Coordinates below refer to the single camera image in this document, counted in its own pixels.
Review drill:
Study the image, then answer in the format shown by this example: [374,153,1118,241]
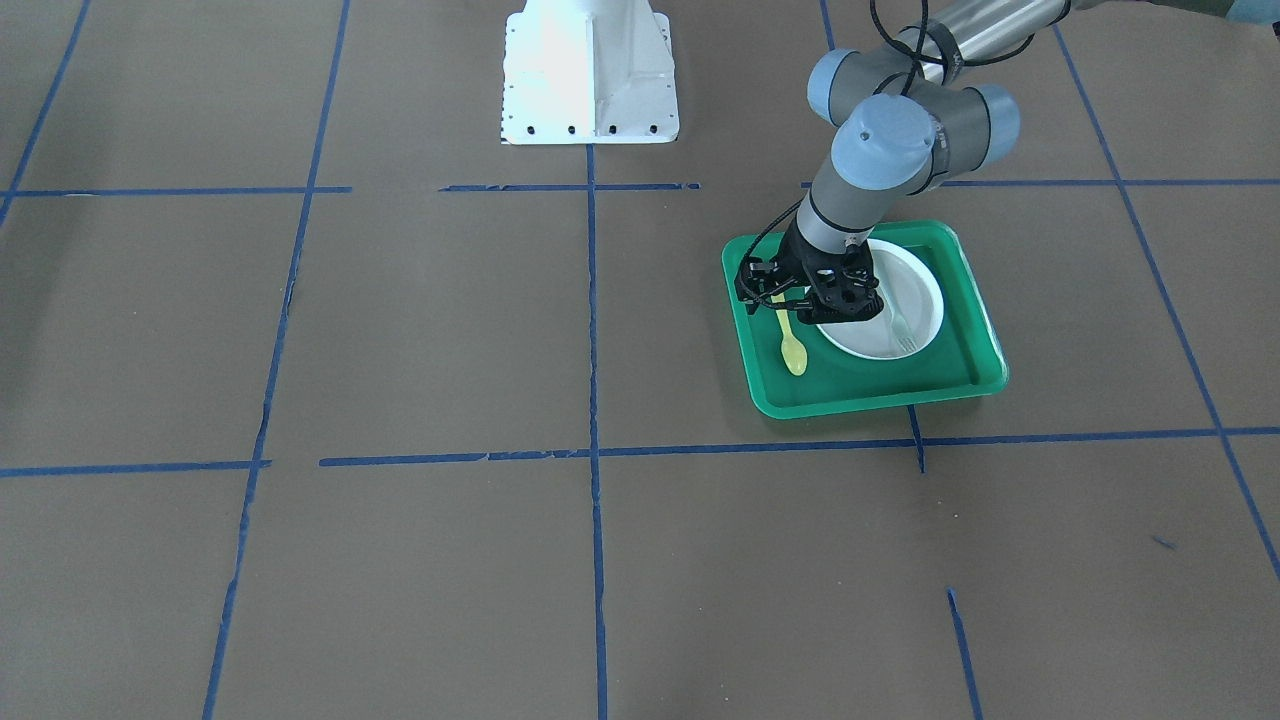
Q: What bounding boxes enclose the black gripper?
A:
[733,222,870,319]

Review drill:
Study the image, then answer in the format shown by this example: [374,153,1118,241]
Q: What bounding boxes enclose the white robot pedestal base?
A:
[500,1,681,146]

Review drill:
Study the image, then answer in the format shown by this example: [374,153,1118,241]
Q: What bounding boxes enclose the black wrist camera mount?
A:
[797,246,884,325]

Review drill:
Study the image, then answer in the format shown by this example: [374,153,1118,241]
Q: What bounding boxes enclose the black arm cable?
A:
[740,0,1041,272]

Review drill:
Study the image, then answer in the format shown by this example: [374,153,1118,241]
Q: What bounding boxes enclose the green plastic tray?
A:
[731,220,1009,420]

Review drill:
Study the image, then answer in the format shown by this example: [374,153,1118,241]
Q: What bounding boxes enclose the brown paper table cover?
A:
[3,1,1277,719]

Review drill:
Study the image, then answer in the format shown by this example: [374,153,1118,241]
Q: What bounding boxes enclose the white round plate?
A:
[818,238,945,361]

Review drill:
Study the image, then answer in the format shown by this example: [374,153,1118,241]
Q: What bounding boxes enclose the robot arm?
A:
[733,1,1091,325]

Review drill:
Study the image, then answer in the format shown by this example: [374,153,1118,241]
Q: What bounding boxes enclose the pale grey plastic fork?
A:
[884,295,918,356]

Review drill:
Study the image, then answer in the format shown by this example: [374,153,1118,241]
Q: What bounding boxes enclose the yellow plastic spoon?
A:
[771,293,808,377]

